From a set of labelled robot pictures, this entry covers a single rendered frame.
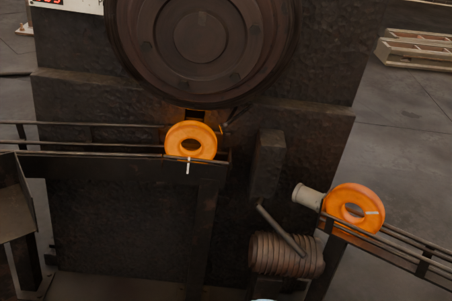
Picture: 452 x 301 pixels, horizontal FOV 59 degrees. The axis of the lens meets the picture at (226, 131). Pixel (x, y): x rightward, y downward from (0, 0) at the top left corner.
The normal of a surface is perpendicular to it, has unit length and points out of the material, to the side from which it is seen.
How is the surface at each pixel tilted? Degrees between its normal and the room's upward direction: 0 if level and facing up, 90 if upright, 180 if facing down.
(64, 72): 0
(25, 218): 5
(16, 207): 5
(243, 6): 90
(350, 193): 90
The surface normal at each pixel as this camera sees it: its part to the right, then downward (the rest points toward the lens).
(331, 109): 0.13, -0.83
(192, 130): 0.00, 0.55
